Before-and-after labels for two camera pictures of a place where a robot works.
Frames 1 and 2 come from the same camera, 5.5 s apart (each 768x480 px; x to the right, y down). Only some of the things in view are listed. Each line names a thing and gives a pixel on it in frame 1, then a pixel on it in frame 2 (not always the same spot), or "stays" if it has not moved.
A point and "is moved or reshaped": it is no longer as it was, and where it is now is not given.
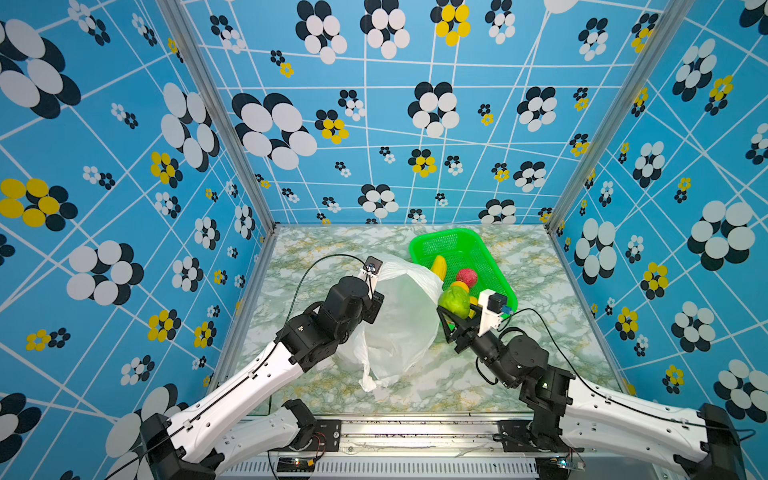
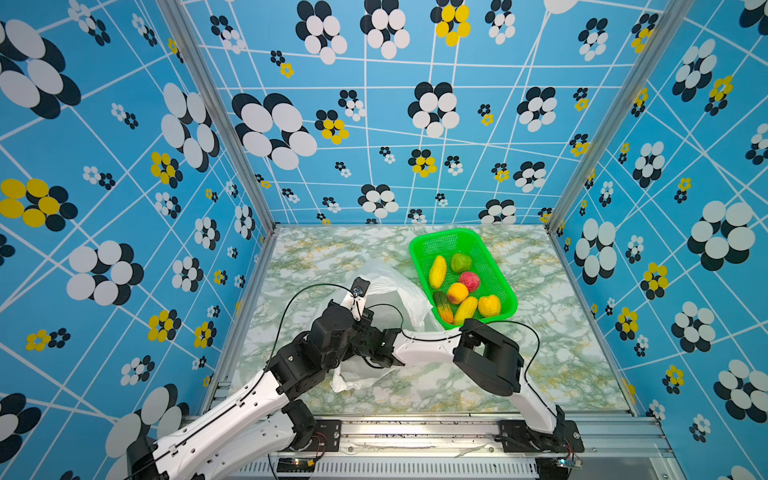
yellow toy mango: x=474 y=301 stays
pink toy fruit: x=467 y=275 stays
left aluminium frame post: x=219 y=103 stays
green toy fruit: x=456 y=300 → x=461 y=263
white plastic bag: x=401 y=334 is moved or reshaped
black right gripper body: x=492 y=351 → x=352 y=351
